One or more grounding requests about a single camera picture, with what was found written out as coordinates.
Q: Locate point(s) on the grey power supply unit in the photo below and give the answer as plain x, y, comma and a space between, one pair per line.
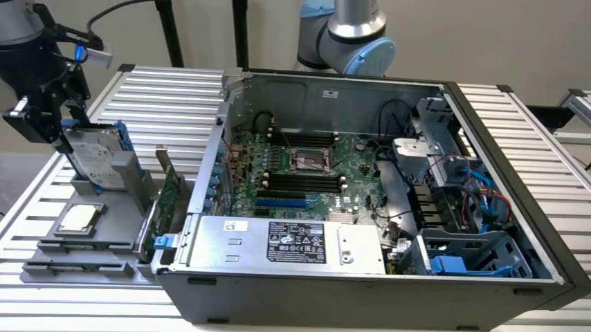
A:
259, 249

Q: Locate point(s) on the aluminium side frame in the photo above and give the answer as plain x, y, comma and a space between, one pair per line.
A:
575, 114

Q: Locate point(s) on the black open PC case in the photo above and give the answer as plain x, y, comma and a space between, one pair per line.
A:
351, 297

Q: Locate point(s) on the silver chipset heat sink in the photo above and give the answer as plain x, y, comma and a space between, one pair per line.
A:
343, 218

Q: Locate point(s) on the blue case latch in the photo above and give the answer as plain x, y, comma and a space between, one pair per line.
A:
164, 241

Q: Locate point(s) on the black stand pole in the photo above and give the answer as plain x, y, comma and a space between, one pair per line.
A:
240, 34
171, 34

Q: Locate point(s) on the white case sticker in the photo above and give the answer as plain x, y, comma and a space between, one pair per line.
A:
330, 93

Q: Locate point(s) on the long black expansion slot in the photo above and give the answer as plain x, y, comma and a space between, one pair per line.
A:
280, 193

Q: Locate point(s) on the silver CPU chip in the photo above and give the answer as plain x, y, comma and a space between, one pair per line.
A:
81, 217

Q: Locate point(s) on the blue expansion slot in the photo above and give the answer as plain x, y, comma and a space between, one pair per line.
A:
280, 202

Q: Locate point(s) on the metal disk bay cage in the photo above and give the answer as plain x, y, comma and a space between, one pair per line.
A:
430, 145

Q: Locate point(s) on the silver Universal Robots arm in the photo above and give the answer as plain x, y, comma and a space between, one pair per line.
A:
351, 34

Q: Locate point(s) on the black fan shroud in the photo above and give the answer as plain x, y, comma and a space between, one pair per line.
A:
434, 207

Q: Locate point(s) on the short black expansion slot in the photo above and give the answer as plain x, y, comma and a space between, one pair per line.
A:
266, 211

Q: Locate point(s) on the blue plastic disk bay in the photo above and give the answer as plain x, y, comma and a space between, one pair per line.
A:
466, 256

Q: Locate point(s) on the black RAM slot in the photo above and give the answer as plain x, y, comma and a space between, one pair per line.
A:
302, 134
303, 180
300, 141
303, 184
304, 176
302, 187
300, 138

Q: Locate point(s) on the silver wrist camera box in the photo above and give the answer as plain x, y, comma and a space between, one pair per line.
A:
100, 57

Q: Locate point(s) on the black frame bracket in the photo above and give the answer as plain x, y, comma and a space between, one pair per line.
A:
550, 117

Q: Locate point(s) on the grey parts rack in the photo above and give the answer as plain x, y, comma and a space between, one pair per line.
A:
115, 211

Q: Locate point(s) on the CPU socket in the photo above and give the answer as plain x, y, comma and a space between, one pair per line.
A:
310, 159

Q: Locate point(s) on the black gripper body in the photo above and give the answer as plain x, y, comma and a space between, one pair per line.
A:
41, 76

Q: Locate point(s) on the hard disk with blue rails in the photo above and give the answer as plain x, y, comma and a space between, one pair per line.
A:
95, 155

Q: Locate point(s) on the green motherboard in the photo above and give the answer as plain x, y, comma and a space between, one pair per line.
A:
319, 204

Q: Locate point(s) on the green graphics card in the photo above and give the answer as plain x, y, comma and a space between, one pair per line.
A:
164, 200

